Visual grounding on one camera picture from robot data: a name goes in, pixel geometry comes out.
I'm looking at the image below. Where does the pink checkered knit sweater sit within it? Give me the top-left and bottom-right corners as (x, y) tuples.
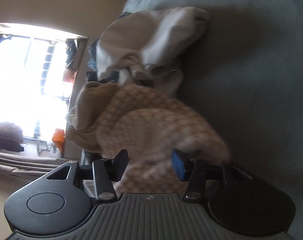
(95, 86), (230, 194)

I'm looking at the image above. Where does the orange object on windowsill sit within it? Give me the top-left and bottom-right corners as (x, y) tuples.
(52, 128), (65, 153)

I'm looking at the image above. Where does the tan brown garment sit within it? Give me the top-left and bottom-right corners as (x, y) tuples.
(65, 81), (119, 153)

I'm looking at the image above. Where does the dark blue garment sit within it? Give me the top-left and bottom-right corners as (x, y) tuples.
(88, 38), (100, 71)

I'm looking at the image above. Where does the grey bed blanket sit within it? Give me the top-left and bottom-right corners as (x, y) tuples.
(124, 0), (303, 239)

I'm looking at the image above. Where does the white beige garment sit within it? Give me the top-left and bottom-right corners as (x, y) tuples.
(96, 7), (209, 97)

